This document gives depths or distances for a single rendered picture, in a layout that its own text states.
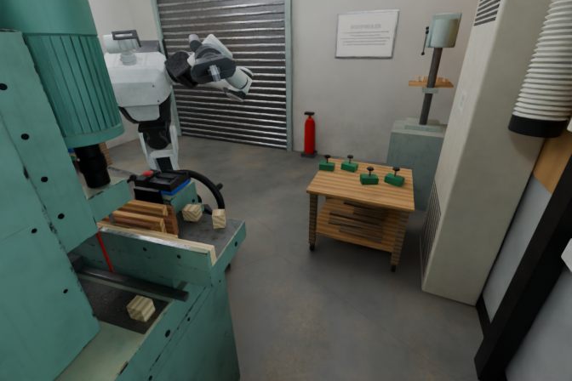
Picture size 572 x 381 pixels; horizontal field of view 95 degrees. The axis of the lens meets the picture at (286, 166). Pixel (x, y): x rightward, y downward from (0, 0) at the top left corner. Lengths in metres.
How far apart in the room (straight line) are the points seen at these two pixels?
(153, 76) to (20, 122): 0.72
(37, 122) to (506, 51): 1.48
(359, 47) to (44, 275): 3.18
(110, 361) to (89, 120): 0.50
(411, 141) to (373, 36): 1.38
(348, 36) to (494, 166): 2.30
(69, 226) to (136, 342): 0.29
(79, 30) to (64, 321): 0.57
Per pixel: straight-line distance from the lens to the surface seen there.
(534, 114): 1.28
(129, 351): 0.76
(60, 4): 0.69
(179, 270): 0.76
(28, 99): 0.65
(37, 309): 0.69
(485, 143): 1.48
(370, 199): 1.70
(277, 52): 3.62
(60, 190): 0.69
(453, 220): 1.65
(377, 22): 3.33
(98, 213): 0.80
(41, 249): 0.65
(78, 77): 0.69
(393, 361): 1.66
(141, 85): 1.30
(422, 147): 2.48
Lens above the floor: 1.39
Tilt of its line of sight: 25 degrees down
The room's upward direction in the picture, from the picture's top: 1 degrees counter-clockwise
